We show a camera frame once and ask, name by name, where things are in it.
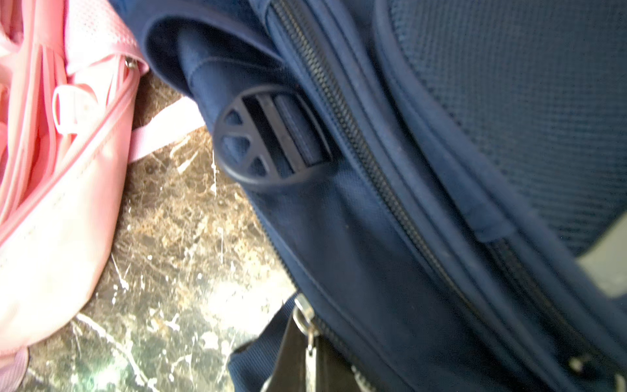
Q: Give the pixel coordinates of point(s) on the pink backpack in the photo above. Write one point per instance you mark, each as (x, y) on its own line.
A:
(70, 72)

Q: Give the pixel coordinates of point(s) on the navy blue backpack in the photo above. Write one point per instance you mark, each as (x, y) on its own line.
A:
(444, 182)

